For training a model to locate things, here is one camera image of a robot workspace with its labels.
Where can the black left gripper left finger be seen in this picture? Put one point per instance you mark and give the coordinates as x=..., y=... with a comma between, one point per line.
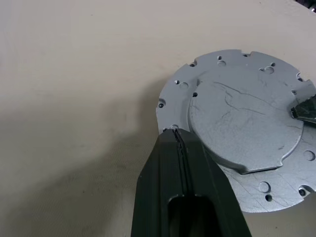
x=158, y=187

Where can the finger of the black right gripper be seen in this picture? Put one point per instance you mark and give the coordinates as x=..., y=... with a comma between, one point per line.
x=309, y=98
x=306, y=113

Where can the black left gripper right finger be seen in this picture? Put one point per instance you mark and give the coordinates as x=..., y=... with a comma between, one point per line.
x=209, y=177

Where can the grey motor housing lid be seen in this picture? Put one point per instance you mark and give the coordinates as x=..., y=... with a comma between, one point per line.
x=242, y=118

